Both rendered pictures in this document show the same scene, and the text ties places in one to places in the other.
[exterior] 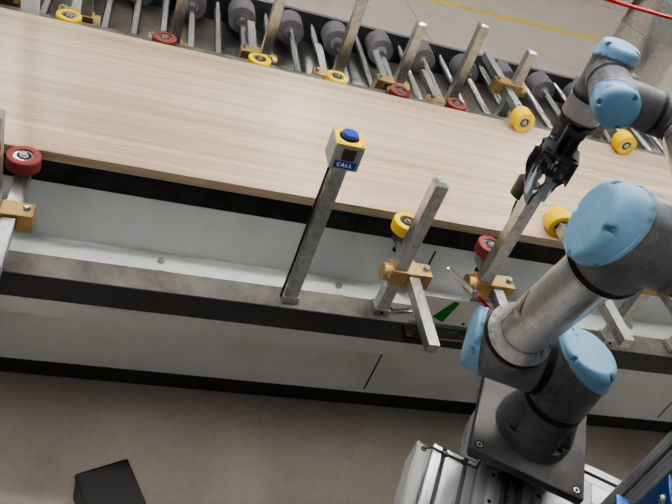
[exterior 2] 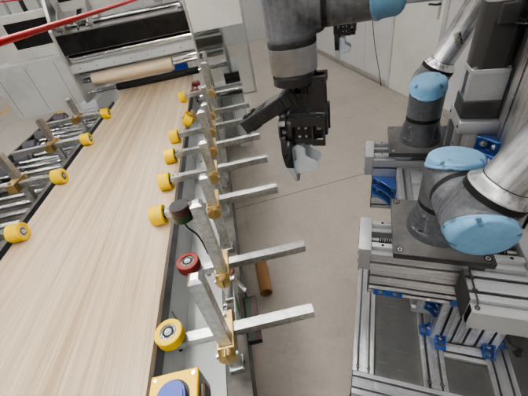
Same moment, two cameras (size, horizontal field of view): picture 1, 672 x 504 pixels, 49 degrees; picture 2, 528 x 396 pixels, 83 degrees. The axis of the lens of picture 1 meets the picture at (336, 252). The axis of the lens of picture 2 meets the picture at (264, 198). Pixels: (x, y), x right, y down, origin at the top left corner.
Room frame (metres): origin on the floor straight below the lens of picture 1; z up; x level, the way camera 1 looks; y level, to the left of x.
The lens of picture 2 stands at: (1.26, 0.17, 1.66)
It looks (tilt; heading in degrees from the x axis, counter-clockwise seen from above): 38 degrees down; 290
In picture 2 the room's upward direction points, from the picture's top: 12 degrees counter-clockwise
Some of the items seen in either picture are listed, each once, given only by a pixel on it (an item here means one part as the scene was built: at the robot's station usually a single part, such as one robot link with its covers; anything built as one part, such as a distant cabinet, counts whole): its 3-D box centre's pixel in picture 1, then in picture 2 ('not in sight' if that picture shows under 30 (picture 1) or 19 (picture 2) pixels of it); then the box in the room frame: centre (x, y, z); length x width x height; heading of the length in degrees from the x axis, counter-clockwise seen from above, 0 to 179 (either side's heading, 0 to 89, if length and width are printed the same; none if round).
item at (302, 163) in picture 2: (530, 186); (302, 165); (1.35, -0.31, 1.35); 0.06 x 0.03 x 0.09; 176
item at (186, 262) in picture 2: (483, 257); (192, 269); (1.80, -0.40, 0.85); 0.08 x 0.08 x 0.11
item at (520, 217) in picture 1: (494, 261); (216, 257); (1.68, -0.40, 0.93); 0.03 x 0.03 x 0.48; 22
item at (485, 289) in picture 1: (487, 285); (221, 268); (1.69, -0.42, 0.85); 0.13 x 0.06 x 0.05; 112
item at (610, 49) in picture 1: (606, 72); (290, 1); (1.35, -0.33, 1.62); 0.09 x 0.08 x 0.11; 3
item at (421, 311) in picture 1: (413, 287); (241, 327); (1.56, -0.23, 0.84); 0.43 x 0.03 x 0.04; 22
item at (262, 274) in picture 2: not in sight; (262, 274); (1.80, -0.99, 0.04); 0.30 x 0.08 x 0.08; 112
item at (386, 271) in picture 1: (404, 274); (226, 335); (1.59, -0.19, 0.84); 0.13 x 0.06 x 0.05; 112
